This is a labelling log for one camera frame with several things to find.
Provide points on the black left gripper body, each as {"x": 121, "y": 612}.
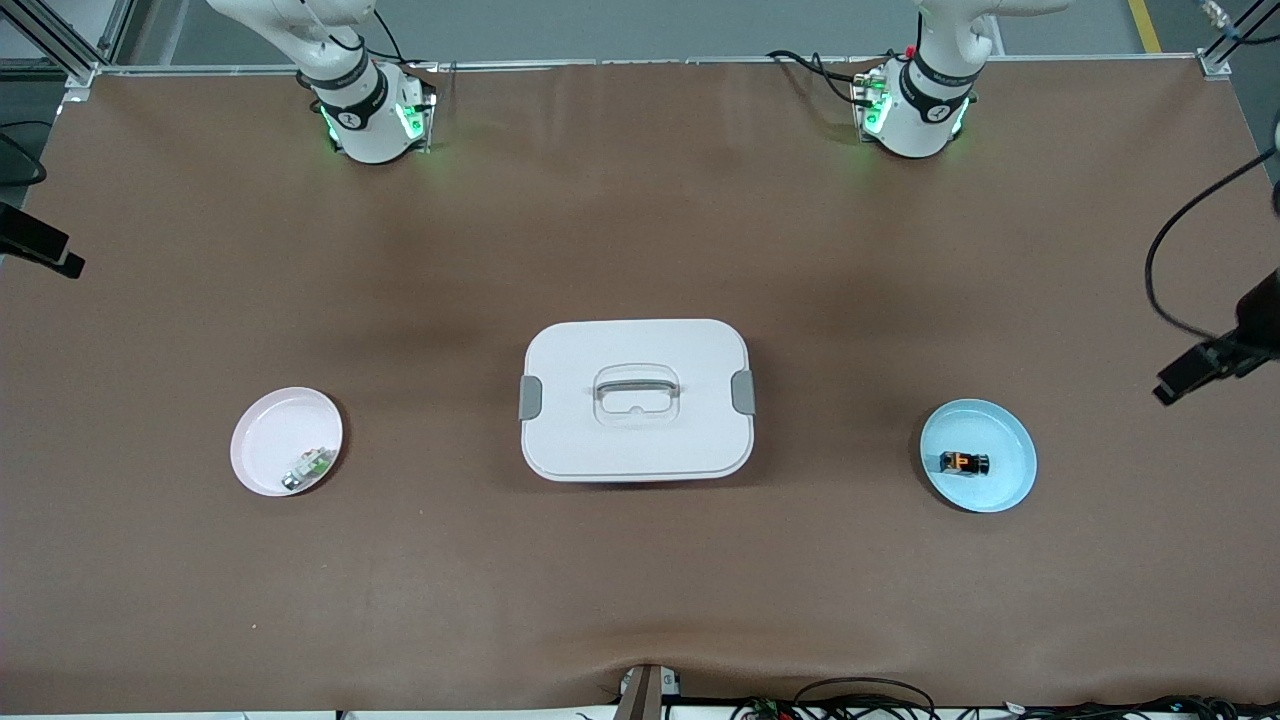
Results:
{"x": 1258, "y": 318}

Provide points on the orange black push switch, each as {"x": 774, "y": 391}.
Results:
{"x": 965, "y": 463}

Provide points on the white lidded storage box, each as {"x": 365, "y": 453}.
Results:
{"x": 600, "y": 440}

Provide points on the light blue round plate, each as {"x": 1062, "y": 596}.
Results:
{"x": 1000, "y": 430}

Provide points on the pink round plate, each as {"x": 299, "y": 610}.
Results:
{"x": 280, "y": 440}

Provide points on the brown table mat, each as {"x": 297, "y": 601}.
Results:
{"x": 640, "y": 230}

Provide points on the small white connector block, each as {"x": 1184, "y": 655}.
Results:
{"x": 670, "y": 683}

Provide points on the aluminium frame profile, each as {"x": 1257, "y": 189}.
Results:
{"x": 1215, "y": 62}
{"x": 70, "y": 55}

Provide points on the green white switch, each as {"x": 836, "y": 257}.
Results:
{"x": 310, "y": 466}

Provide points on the silver table edge rail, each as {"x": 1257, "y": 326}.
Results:
{"x": 650, "y": 61}

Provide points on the brown camera post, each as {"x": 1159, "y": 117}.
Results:
{"x": 640, "y": 695}

